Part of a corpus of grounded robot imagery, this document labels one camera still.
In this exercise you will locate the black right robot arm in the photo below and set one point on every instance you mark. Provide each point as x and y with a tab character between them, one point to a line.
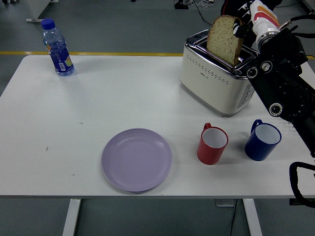
285	81

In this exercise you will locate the purple plate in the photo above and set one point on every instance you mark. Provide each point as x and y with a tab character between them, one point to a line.
136	159

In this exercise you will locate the white table leg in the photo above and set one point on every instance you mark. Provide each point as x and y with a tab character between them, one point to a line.
252	216
71	216

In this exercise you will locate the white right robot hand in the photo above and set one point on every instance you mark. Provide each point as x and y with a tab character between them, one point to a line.
264	20

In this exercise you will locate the clear under-table bracket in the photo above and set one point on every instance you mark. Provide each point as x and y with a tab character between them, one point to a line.
225	202

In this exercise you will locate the blue water bottle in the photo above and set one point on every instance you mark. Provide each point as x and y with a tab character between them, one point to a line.
60	56

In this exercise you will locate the red mug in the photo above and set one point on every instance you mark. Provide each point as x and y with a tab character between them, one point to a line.
209	153

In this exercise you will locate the black power strip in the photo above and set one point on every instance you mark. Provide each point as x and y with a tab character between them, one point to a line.
181	5

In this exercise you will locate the blue mug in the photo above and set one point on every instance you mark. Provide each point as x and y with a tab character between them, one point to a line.
257	150

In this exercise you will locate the cream chrome toaster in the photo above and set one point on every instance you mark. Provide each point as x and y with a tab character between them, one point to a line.
209	83

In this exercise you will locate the white furniture base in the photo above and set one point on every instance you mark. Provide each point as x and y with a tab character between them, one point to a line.
37	9

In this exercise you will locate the brown bread slice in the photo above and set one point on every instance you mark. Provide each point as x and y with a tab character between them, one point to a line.
221	41

